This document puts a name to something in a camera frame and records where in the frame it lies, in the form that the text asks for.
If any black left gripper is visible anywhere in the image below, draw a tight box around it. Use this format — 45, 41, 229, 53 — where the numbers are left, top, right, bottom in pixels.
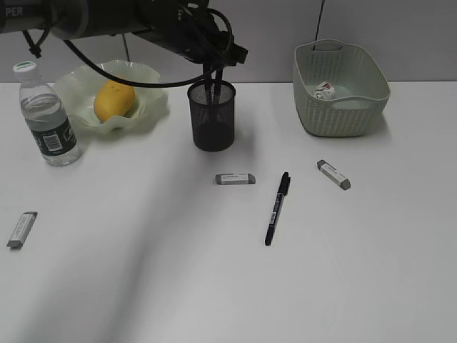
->
134, 1, 248, 66

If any black marker pen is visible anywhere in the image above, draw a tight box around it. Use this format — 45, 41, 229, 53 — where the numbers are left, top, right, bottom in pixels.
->
264, 172, 291, 246
203, 64, 212, 105
213, 69, 223, 105

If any yellow mango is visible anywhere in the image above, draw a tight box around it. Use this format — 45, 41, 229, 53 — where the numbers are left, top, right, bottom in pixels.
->
94, 81, 136, 123

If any waste paper ball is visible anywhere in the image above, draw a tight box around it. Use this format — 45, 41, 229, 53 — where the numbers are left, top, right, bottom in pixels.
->
313, 81, 336, 101

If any clear water bottle green label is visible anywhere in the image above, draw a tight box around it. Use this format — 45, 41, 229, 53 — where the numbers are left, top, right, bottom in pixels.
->
13, 61, 82, 166

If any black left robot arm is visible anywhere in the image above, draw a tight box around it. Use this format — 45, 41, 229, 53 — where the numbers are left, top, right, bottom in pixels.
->
1, 0, 248, 66

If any black mesh pen holder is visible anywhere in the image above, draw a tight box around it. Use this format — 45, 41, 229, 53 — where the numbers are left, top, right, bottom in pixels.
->
187, 80, 236, 152

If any pale green wavy plate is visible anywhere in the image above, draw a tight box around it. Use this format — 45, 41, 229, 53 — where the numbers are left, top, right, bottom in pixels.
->
54, 65, 169, 134

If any grey eraser in middle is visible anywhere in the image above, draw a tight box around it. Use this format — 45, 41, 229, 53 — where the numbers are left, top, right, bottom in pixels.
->
215, 173, 256, 185

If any grey eraser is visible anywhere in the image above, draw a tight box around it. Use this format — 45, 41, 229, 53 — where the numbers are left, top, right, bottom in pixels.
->
6, 212, 38, 249
316, 159, 351, 190
215, 173, 256, 185

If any pale green woven basket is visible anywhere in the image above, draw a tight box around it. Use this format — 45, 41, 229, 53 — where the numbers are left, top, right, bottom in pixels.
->
293, 39, 391, 137

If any grey eraser at right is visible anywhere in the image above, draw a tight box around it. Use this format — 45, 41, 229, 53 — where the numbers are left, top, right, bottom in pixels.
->
316, 159, 351, 190

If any grey eraser at left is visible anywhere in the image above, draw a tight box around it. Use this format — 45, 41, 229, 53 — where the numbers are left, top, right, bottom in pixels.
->
6, 212, 38, 249

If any black cable on right wall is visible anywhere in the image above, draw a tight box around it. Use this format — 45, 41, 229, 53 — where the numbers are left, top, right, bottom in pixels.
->
313, 0, 326, 51

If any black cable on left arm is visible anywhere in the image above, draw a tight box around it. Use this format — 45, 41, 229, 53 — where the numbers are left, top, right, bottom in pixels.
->
21, 6, 235, 89

